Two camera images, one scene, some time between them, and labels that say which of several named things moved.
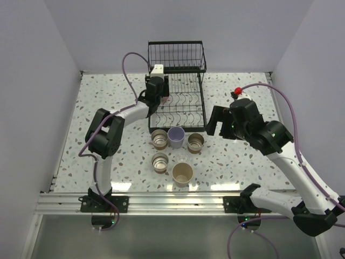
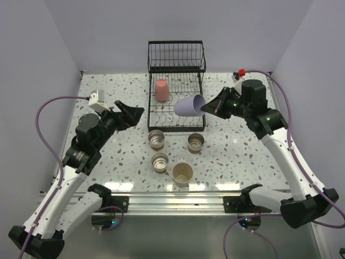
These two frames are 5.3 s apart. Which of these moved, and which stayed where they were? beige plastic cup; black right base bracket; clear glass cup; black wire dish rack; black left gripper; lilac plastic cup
Moved: lilac plastic cup; black left gripper
Stayed: clear glass cup; black right base bracket; beige plastic cup; black wire dish rack
